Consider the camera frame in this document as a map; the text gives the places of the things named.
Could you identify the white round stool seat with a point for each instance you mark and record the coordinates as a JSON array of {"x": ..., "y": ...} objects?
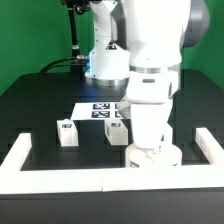
[{"x": 169, "y": 156}]

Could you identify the white U-shaped fence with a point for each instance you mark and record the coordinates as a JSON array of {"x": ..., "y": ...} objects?
[{"x": 14, "y": 180}]

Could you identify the white marker tag sheet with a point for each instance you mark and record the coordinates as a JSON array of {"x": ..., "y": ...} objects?
[{"x": 96, "y": 111}]

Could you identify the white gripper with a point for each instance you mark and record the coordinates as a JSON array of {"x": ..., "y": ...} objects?
[{"x": 147, "y": 103}]

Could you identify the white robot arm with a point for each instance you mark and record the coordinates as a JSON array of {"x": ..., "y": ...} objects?
[{"x": 140, "y": 42}]

